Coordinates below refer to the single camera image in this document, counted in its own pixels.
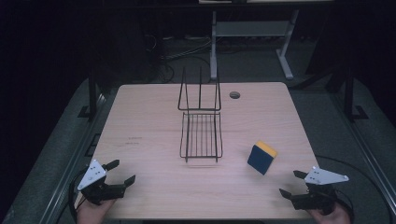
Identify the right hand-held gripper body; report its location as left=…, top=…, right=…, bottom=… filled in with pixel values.
left=290, top=165, right=350, bottom=217

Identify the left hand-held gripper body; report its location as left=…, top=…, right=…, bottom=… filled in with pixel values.
left=77, top=159, right=127, bottom=206

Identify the blue and yellow sponge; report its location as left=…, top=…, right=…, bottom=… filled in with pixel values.
left=247, top=140, right=278, bottom=176

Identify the black wire rack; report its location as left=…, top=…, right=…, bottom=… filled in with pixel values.
left=177, top=66, right=224, bottom=163

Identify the person's left hand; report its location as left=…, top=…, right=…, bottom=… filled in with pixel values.
left=76, top=199, right=117, bottom=224

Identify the person's right hand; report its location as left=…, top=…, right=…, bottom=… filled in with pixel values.
left=305, top=203, right=352, bottom=224

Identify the grey metal stand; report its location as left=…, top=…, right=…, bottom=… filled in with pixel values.
left=209, top=8, right=301, bottom=81

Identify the aluminium frame rail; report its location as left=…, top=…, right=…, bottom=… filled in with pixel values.
left=332, top=92, right=396, bottom=203
left=38, top=92, right=107, bottom=224

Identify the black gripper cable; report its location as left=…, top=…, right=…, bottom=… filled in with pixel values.
left=68, top=168, right=89, bottom=224
left=314, top=154, right=392, bottom=224

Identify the black metal post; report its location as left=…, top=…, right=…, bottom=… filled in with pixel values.
left=78, top=69, right=99, bottom=122
left=342, top=66, right=370, bottom=123

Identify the bundle of floor cables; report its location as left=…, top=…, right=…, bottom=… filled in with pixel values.
left=160, top=36, right=213, bottom=62

